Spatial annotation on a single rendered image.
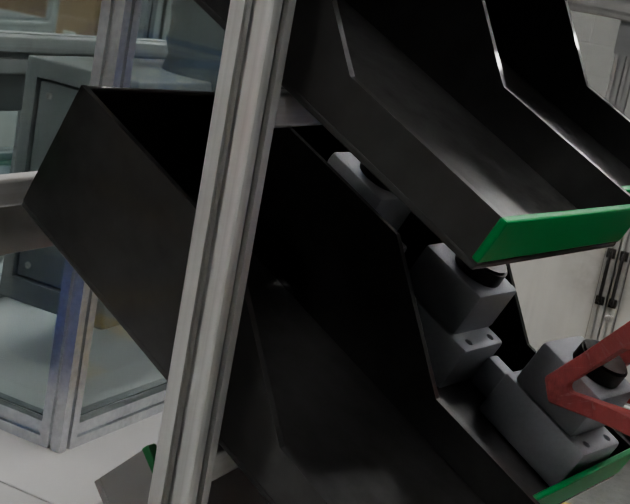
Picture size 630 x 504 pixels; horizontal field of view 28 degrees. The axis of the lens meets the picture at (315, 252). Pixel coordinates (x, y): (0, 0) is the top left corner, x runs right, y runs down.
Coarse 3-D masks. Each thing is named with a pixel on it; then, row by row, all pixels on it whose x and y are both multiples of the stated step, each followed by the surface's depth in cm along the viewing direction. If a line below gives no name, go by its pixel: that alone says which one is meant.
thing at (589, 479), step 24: (312, 144) 82; (336, 144) 84; (408, 216) 81; (408, 240) 81; (432, 240) 80; (408, 264) 81; (504, 312) 77; (504, 336) 78; (504, 360) 78; (528, 360) 77; (456, 384) 73; (456, 408) 70; (480, 432) 70; (504, 456) 69; (624, 456) 72; (528, 480) 68; (576, 480) 67; (600, 480) 72
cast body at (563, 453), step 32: (544, 352) 68; (576, 352) 69; (480, 384) 73; (512, 384) 70; (544, 384) 68; (576, 384) 67; (608, 384) 68; (512, 416) 70; (544, 416) 69; (576, 416) 67; (544, 448) 69; (576, 448) 67; (608, 448) 70; (544, 480) 69
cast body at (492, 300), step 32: (448, 256) 71; (416, 288) 71; (448, 288) 70; (480, 288) 70; (512, 288) 72; (448, 320) 70; (480, 320) 71; (448, 352) 70; (480, 352) 71; (448, 384) 71
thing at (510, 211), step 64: (320, 0) 50; (384, 0) 64; (448, 0) 61; (320, 64) 51; (384, 64) 60; (448, 64) 62; (384, 128) 49; (448, 128) 58; (512, 128) 60; (448, 192) 47; (512, 192) 55; (576, 192) 58; (512, 256) 49
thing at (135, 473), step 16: (144, 448) 59; (128, 464) 59; (144, 464) 59; (96, 480) 61; (112, 480) 60; (128, 480) 60; (144, 480) 59; (224, 480) 67; (240, 480) 68; (112, 496) 60; (128, 496) 60; (144, 496) 59; (224, 496) 66; (240, 496) 67; (256, 496) 68
